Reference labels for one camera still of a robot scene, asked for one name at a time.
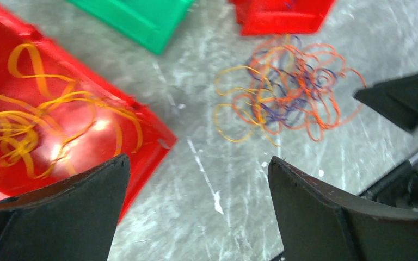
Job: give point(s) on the small red plastic bin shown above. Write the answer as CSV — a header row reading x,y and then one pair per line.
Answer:
x,y
58,118

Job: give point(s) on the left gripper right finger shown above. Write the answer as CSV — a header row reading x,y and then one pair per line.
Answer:
x,y
318,221

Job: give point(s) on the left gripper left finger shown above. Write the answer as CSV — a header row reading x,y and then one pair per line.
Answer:
x,y
73,219

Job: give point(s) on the large red plastic bin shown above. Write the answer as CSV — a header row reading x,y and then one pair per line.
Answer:
x,y
267,17

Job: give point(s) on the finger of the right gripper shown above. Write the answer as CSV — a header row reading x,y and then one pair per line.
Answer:
x,y
395,99

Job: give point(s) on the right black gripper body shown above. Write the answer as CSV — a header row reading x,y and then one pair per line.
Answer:
x,y
398,188

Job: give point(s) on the green plastic bin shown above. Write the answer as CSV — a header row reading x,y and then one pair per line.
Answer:
x,y
149,23

